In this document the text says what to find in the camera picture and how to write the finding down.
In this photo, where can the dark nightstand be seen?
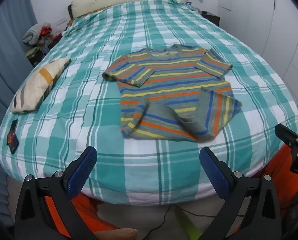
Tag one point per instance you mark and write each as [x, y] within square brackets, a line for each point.
[212, 17]

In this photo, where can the white wall switch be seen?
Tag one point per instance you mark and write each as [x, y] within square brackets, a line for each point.
[61, 21]

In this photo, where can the striped knit sweater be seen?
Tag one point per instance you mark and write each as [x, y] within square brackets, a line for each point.
[169, 80]

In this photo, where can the green plaid bed blanket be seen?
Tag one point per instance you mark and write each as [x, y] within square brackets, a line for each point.
[113, 42]

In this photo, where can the beige striped pillow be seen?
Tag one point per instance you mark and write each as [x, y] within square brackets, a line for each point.
[36, 85]

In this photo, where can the orange cloth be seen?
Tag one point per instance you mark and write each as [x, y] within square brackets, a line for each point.
[88, 212]

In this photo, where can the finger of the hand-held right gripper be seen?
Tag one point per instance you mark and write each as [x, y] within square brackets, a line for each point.
[286, 133]

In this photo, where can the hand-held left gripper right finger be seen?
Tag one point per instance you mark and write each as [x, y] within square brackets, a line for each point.
[214, 170]

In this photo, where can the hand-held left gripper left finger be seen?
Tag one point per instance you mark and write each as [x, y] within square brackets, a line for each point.
[82, 170]

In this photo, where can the dark phone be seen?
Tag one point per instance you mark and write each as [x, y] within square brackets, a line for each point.
[13, 140]

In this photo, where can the white wardrobe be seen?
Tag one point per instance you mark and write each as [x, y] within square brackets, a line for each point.
[264, 17]

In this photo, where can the pile of clothes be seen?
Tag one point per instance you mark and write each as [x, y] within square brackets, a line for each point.
[33, 33]

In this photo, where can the blue-grey curtain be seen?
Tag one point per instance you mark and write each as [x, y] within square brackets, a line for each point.
[3, 55]

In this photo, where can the yellow-green strip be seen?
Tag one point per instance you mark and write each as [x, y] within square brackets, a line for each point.
[189, 227]

